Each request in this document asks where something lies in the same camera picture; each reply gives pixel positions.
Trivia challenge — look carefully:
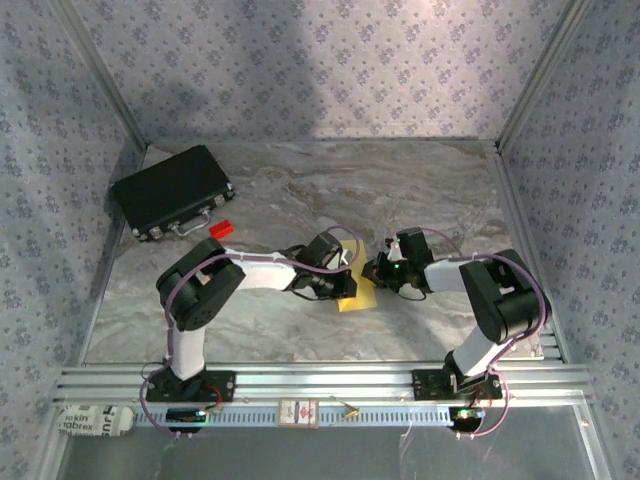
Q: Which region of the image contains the yellow cloth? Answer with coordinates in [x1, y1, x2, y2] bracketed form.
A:
[336, 238, 380, 314]

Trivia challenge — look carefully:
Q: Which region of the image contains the red block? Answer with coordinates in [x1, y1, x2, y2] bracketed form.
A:
[208, 218, 235, 241]

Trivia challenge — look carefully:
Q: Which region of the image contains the small brass clip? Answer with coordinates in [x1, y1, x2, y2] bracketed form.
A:
[329, 396, 360, 420]

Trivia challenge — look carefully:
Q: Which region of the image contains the small label card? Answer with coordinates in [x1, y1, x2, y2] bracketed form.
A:
[277, 398, 320, 430]

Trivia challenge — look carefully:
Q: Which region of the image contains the black briefcase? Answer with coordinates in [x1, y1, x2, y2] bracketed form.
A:
[110, 144, 236, 244]

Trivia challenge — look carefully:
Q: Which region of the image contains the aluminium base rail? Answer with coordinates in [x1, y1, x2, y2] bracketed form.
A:
[53, 363, 596, 405]

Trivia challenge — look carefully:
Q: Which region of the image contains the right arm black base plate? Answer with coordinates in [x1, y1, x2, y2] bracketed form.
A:
[412, 369, 503, 401]

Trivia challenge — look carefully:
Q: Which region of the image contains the aluminium side rail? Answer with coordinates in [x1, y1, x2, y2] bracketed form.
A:
[73, 144, 150, 366]
[489, 142, 571, 364]

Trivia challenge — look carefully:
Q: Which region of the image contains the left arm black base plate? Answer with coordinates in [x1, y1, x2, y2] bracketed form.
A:
[144, 370, 237, 404]

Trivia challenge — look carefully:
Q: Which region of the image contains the slotted grey cable duct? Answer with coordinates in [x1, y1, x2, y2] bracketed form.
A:
[132, 403, 454, 429]

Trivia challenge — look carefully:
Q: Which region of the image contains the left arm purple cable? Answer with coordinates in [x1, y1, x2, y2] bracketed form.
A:
[139, 225, 365, 442]

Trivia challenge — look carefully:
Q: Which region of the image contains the aluminium corner post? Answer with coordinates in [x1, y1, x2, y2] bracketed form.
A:
[52, 0, 150, 149]
[496, 0, 597, 149]

